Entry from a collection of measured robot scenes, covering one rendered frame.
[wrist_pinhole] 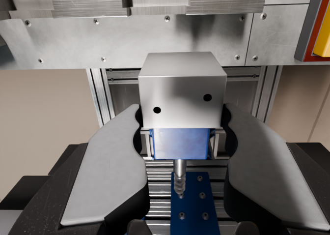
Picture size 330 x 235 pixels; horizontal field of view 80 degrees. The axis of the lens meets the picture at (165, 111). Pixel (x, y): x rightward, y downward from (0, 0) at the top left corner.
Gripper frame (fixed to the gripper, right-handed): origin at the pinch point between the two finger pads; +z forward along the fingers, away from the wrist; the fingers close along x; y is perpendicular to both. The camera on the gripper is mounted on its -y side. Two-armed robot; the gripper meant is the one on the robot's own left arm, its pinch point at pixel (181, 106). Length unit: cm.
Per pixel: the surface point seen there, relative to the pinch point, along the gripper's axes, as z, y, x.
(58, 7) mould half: 6.1, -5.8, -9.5
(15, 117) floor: 95, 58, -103
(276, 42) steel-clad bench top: 15.0, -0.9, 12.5
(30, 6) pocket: 8.8, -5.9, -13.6
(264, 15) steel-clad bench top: 15.0, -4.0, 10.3
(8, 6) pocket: 8.2, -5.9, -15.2
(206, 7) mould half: 6.1, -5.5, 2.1
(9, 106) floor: 95, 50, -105
